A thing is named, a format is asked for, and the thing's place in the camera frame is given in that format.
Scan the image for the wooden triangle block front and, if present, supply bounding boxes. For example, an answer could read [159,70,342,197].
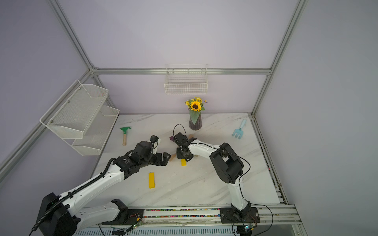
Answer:
[169,153,177,162]

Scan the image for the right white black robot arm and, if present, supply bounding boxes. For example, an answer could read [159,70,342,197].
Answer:
[170,132,251,212]

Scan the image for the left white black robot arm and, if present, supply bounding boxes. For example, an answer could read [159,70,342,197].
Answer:
[31,150,171,236]

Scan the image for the dark ribbed vase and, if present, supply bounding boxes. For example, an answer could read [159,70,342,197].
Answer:
[189,115,202,131]

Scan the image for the sunflower bouquet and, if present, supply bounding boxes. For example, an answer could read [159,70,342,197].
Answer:
[185,97,207,123]

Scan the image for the light blue toy rake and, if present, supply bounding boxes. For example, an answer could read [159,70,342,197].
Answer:
[232,119,247,139]

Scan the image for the two-tier white mesh shelf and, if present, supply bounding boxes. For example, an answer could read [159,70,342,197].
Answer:
[39,80,119,156]

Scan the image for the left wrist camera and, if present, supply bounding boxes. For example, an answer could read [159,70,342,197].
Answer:
[150,135,159,150]

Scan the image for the green toy hoe wooden handle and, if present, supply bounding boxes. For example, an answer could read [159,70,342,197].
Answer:
[120,126,132,146]

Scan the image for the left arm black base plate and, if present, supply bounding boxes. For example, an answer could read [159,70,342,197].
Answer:
[102,209,144,225]

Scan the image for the white wire wall basket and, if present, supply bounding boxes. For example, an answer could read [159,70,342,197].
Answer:
[164,64,208,95]

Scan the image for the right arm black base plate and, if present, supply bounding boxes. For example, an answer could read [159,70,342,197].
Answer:
[220,206,260,224]

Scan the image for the aluminium mounting rail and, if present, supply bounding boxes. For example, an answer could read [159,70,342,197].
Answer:
[73,203,302,231]

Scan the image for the aluminium frame profiles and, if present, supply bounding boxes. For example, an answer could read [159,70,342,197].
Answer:
[1,1,308,186]

